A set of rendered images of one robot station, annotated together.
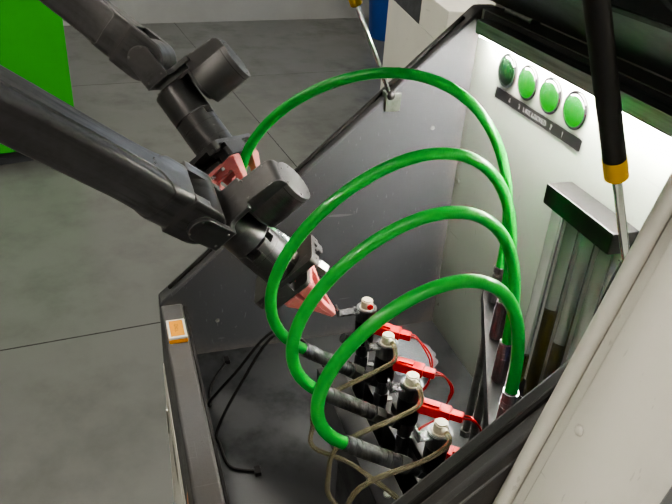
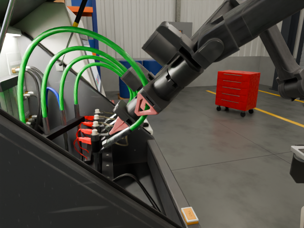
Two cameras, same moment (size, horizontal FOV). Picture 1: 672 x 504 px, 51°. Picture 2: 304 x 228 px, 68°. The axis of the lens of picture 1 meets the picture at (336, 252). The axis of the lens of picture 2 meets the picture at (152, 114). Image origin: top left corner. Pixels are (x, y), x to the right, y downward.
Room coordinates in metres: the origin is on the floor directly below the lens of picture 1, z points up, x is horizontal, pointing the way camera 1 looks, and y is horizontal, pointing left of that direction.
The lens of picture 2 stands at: (1.42, 0.23, 1.39)
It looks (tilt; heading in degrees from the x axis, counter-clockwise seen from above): 17 degrees down; 188
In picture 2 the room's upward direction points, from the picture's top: straight up
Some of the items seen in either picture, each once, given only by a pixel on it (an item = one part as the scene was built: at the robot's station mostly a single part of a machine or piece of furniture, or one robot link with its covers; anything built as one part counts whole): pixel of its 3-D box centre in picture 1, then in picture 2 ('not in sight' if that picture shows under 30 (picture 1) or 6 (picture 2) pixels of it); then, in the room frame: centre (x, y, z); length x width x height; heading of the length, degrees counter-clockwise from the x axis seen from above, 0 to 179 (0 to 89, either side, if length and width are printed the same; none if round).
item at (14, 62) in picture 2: not in sight; (25, 94); (0.66, -0.38, 1.20); 0.13 x 0.03 x 0.31; 20
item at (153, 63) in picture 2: not in sight; (142, 81); (-4.22, -0.85, 0.51); 1.20 x 0.85 x 1.02; 112
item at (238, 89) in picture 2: not in sight; (236, 92); (-3.46, 1.30, 0.43); 0.70 x 0.46 x 0.86; 49
